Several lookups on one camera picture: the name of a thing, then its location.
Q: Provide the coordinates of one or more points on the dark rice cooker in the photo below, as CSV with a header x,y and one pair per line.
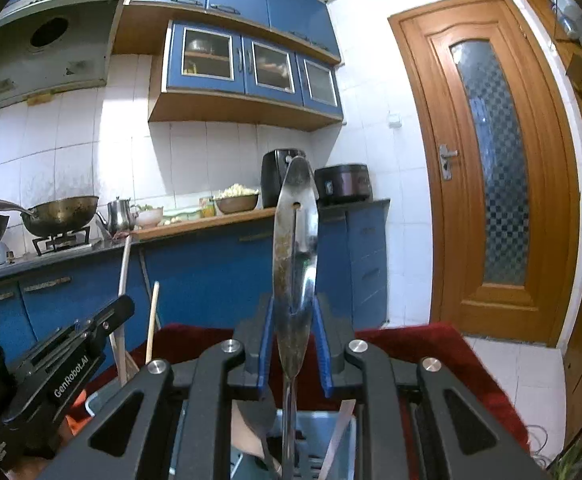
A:
x,y
343,185

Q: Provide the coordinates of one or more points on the metal bowl with food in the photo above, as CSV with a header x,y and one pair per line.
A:
x,y
236,202

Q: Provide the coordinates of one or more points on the red velvet cloth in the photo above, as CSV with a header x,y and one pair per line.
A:
x,y
421,350

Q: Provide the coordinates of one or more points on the black plastic utensil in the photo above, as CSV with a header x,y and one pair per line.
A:
x,y
307,465

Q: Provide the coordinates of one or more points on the blue glass-door cabinet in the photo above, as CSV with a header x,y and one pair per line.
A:
x,y
241,107

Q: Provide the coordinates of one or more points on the wooden spoon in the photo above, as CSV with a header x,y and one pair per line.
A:
x,y
251,425

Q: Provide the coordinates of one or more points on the white bowl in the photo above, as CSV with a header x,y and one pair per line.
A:
x,y
149,217

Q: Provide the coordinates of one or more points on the light blue utensil holder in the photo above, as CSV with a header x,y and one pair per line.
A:
x,y
316,430

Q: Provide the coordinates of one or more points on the metal spatula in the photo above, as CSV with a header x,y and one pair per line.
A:
x,y
293,260

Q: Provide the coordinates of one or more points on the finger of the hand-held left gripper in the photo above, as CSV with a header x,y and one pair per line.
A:
x,y
116,312

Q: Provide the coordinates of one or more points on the person's left hand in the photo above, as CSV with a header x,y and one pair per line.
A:
x,y
63,432

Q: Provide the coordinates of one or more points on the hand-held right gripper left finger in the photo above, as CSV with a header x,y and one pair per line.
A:
x,y
266,352

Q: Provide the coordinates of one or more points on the steel wok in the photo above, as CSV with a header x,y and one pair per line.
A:
x,y
61,215

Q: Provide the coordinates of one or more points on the yellow jar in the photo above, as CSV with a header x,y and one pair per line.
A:
x,y
207,207

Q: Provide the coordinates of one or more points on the blue base cabinets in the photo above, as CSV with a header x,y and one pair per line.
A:
x,y
211,270

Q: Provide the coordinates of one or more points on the white light switch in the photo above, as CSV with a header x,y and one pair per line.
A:
x,y
395,121

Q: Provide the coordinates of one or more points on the gas stove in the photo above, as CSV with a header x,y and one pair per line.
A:
x,y
66,242

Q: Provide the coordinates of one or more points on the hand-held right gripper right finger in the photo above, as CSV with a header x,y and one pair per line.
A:
x,y
323,355

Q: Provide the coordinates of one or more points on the wooden cutting board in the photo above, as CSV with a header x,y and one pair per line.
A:
x,y
206,224

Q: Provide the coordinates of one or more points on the black air fryer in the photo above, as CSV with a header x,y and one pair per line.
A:
x,y
273,177

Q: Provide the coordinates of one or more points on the wooden door with glass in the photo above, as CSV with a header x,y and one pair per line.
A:
x,y
536,240

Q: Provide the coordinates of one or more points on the clear plastic bottle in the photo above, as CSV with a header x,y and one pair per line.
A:
x,y
568,10

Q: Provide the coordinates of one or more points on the orange printed cloth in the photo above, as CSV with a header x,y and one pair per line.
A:
x,y
78,405

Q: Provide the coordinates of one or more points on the grey range hood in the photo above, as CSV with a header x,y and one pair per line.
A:
x,y
46,55

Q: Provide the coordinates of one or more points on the steel kettle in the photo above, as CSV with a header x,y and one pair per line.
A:
x,y
118,215

